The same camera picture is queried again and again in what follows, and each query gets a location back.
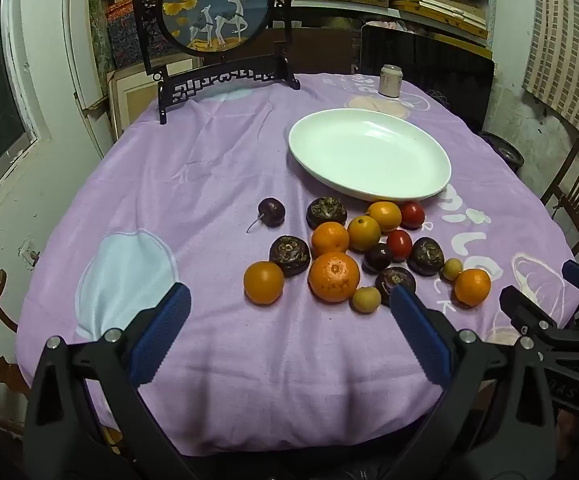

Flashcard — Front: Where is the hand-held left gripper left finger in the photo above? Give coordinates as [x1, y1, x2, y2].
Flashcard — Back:
[22, 282, 205, 480]

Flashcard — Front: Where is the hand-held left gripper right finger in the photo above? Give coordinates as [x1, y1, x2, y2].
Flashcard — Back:
[389, 284, 570, 480]

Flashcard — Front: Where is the dark brown water chestnut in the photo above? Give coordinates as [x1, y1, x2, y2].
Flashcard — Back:
[305, 196, 348, 231]
[407, 237, 445, 277]
[268, 235, 311, 278]
[374, 266, 417, 306]

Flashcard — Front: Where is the dark purple plum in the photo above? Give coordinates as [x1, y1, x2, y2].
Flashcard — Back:
[363, 243, 393, 274]

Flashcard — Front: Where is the red cherry tomato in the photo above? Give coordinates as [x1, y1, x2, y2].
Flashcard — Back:
[400, 202, 426, 230]
[386, 229, 413, 262]

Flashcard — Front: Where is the large rough-skinned tangerine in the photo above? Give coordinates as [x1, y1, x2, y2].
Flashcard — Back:
[308, 251, 361, 304]

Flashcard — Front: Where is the smooth yellowish orange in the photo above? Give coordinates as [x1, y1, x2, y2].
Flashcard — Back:
[347, 215, 381, 253]

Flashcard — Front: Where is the dark red cherry with stem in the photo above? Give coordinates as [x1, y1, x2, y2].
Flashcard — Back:
[247, 198, 286, 233]

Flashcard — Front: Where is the white oval plate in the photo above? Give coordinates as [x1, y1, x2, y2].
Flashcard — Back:
[288, 108, 453, 202]

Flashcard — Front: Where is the purple printed tablecloth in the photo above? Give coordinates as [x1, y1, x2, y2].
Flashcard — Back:
[14, 72, 579, 461]

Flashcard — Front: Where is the checked hanging cloth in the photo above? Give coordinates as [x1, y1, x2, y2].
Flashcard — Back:
[522, 0, 579, 146]

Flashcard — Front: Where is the pale drink can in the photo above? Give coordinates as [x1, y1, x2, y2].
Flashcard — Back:
[378, 65, 403, 98]

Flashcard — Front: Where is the brown wooden chair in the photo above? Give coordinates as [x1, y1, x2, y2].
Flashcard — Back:
[264, 27, 363, 76]

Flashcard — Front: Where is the patterned picture panel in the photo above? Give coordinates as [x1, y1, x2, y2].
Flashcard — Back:
[87, 0, 170, 68]

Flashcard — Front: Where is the pink cloth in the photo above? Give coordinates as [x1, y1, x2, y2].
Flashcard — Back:
[364, 19, 410, 33]

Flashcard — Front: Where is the white storage shelf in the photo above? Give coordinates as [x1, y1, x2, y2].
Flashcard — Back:
[289, 0, 495, 53]

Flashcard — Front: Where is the round deer table screen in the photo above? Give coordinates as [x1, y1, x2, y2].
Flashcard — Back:
[130, 0, 303, 126]

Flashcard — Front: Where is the black wire basket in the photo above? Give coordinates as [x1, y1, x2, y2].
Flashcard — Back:
[427, 87, 453, 111]

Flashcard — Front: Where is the pale wooden picture frame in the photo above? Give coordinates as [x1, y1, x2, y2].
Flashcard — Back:
[107, 57, 205, 136]

